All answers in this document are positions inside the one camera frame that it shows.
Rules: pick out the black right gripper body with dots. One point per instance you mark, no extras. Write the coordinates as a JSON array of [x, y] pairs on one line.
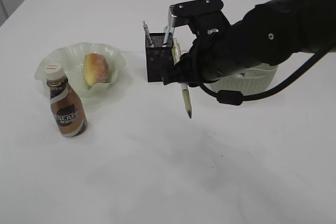
[[213, 54]]

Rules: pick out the cream grip ballpoint pen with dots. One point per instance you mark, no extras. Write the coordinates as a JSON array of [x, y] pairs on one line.
[[176, 52]]

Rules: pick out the blue grip ballpoint pen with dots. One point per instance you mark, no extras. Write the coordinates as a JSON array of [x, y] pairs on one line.
[[166, 36]]

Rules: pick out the grey grip ballpoint pen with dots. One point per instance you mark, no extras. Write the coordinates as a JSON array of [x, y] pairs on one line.
[[147, 34]]

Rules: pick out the sugared bread roll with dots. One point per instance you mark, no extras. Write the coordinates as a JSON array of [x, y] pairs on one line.
[[96, 69]]

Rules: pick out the brown Nescafe coffee bottle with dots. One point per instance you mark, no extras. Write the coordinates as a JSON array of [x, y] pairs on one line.
[[65, 104]]

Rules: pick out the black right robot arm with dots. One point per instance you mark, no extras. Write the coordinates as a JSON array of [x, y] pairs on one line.
[[269, 33]]

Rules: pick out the pale green plastic basket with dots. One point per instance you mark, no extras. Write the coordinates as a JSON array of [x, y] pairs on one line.
[[253, 81]]

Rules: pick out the black mesh pen holder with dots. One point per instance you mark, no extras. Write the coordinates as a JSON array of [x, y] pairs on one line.
[[158, 57]]

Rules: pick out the pale green wavy glass plate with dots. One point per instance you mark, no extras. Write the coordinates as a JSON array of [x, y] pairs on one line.
[[72, 57]]

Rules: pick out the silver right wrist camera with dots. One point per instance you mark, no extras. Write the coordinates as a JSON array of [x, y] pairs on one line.
[[180, 14]]

